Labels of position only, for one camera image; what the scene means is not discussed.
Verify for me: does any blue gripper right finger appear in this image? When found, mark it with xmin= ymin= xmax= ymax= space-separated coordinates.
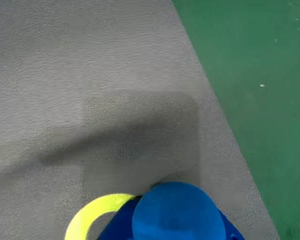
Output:
xmin=218 ymin=209 xmax=246 ymax=240

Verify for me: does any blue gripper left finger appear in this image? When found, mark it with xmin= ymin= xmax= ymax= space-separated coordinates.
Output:
xmin=96 ymin=196 xmax=142 ymax=240

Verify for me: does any blue ball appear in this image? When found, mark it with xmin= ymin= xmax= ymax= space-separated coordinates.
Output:
xmin=131 ymin=181 xmax=227 ymax=240

